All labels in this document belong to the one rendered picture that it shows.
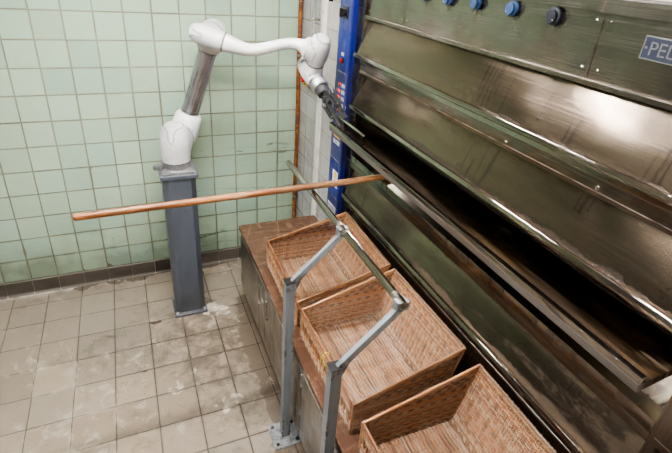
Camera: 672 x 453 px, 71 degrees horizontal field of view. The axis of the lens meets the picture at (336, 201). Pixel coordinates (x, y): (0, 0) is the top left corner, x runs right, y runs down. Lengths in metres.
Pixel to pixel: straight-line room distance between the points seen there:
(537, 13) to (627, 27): 0.29
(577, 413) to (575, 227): 0.55
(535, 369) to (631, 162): 0.75
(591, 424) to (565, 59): 1.03
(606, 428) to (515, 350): 0.34
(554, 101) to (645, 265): 0.50
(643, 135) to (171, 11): 2.54
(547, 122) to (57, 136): 2.71
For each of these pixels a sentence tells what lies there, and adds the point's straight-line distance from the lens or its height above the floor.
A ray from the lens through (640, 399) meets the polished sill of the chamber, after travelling 1.54.
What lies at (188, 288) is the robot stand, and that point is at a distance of 3.19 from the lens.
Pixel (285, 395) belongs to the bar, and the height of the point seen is 0.31.
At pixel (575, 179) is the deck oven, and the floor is 1.65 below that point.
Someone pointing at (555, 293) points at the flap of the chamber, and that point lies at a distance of 1.44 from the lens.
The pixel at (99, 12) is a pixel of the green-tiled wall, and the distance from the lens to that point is 3.11.
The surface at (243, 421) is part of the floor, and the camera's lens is 2.71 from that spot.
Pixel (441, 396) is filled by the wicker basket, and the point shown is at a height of 0.74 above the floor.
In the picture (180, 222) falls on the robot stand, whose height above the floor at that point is 0.70.
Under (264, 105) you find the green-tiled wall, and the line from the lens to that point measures 3.33.
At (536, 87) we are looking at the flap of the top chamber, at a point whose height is 1.84.
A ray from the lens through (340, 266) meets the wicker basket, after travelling 2.70.
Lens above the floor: 2.14
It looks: 27 degrees down
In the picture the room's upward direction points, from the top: 5 degrees clockwise
